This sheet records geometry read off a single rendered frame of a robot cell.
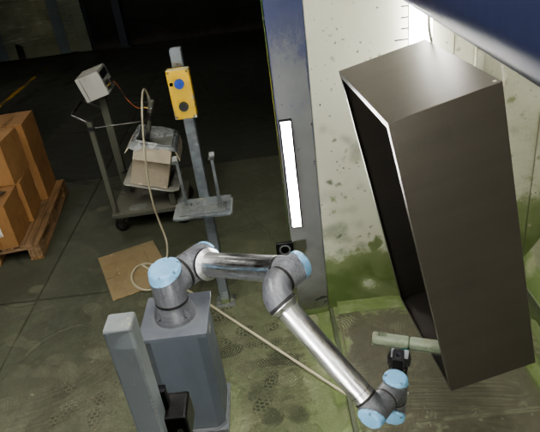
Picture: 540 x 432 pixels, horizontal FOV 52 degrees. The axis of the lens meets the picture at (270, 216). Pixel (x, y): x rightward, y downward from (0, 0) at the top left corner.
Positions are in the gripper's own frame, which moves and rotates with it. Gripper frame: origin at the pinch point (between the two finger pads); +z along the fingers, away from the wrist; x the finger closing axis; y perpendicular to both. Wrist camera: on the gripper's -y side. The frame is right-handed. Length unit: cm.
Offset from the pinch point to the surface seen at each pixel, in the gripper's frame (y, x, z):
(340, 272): 26, -41, 80
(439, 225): -73, 13, -17
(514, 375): 49, 53, 38
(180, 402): -88, -35, -112
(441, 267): -55, 15, -16
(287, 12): -122, -58, 79
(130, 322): -113, -37, -116
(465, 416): 49, 30, 8
